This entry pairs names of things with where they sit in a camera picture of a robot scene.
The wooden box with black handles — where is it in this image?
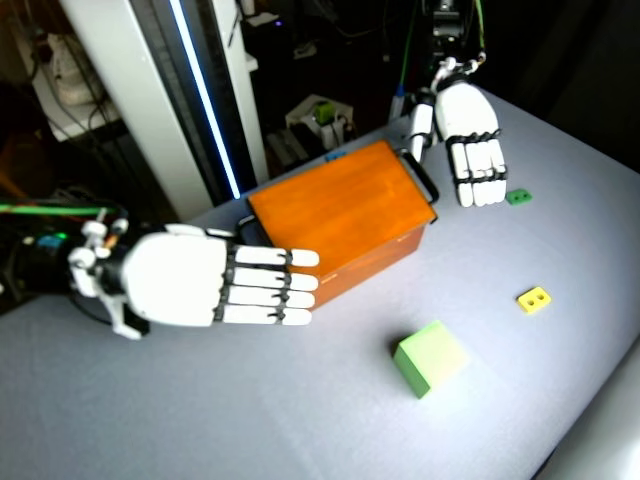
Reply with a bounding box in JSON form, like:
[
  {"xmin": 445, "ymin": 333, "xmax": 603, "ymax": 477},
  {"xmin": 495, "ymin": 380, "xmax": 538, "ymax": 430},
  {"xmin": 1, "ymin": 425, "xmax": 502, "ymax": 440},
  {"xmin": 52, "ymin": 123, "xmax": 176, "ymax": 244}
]
[{"xmin": 235, "ymin": 139, "xmax": 441, "ymax": 309}]

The white object on shelf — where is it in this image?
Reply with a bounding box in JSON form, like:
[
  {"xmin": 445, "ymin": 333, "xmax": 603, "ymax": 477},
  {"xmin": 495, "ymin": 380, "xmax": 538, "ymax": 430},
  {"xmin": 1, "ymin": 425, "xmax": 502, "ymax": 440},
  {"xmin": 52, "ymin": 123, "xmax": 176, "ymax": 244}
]
[{"xmin": 47, "ymin": 32, "xmax": 107, "ymax": 107}]

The grey table cloth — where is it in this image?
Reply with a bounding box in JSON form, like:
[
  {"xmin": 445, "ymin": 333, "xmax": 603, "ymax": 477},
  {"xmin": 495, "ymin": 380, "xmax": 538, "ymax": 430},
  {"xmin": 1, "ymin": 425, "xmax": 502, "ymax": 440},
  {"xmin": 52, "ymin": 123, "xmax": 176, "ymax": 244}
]
[{"xmin": 0, "ymin": 87, "xmax": 640, "ymax": 480}]

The white column with blue light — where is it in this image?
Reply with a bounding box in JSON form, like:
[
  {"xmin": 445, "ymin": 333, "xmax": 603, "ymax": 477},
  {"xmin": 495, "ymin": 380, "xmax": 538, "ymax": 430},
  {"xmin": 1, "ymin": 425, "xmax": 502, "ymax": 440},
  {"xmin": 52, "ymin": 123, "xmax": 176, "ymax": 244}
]
[{"xmin": 59, "ymin": 0, "xmax": 271, "ymax": 221}]

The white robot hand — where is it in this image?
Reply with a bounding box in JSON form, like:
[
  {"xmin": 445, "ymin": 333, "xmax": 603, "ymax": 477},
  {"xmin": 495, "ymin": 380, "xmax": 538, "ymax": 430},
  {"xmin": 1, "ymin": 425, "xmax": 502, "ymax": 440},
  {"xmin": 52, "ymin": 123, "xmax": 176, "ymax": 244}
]
[
  {"xmin": 123, "ymin": 223, "xmax": 321, "ymax": 329},
  {"xmin": 407, "ymin": 82, "xmax": 509, "ymax": 209}
]

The small yellow block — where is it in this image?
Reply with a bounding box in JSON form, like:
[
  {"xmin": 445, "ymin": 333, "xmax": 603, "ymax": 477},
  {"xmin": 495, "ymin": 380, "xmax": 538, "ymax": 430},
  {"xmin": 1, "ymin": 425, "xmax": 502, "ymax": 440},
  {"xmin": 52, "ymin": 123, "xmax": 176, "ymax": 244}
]
[{"xmin": 516, "ymin": 286, "xmax": 553, "ymax": 315}]

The light green cube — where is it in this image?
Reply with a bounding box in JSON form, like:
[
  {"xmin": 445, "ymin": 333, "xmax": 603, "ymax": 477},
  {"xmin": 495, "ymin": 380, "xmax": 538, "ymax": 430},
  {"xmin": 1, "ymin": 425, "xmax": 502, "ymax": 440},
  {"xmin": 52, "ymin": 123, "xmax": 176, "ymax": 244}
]
[{"xmin": 392, "ymin": 319, "xmax": 471, "ymax": 400}]

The green cable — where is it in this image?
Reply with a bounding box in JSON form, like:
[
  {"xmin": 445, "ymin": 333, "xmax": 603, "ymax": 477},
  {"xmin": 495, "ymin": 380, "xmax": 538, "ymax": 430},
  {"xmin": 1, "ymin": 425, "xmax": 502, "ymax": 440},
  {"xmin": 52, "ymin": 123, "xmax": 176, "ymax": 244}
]
[{"xmin": 398, "ymin": 0, "xmax": 420, "ymax": 96}]

